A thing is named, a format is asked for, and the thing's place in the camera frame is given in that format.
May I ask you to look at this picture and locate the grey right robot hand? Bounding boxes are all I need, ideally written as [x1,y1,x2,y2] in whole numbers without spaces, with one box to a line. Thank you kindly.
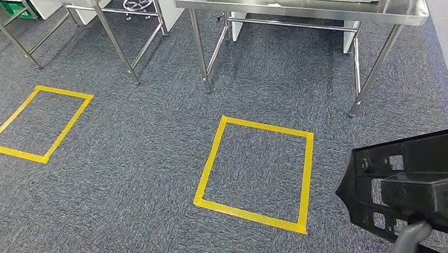
[386,219,435,253]

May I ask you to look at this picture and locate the black plastic plate frame part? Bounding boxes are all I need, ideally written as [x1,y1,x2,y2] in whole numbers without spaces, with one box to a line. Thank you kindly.
[330,124,448,253]

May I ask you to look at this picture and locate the stainless steel workbench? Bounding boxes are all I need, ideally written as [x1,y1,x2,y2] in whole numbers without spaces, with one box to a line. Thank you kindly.
[173,0,439,132]

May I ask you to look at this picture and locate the yellow floor tape square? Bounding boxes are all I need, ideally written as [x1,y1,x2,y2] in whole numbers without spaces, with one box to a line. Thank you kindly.
[185,107,323,244]

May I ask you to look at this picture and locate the white furniture support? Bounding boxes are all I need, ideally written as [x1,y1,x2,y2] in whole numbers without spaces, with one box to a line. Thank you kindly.
[230,10,249,43]
[340,18,364,55]

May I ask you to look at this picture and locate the chrome stool base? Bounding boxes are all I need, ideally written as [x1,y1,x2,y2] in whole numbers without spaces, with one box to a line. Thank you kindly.
[122,0,155,23]

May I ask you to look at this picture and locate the green plastic crate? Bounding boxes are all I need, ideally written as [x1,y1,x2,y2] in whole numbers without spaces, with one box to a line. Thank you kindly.
[0,0,40,23]

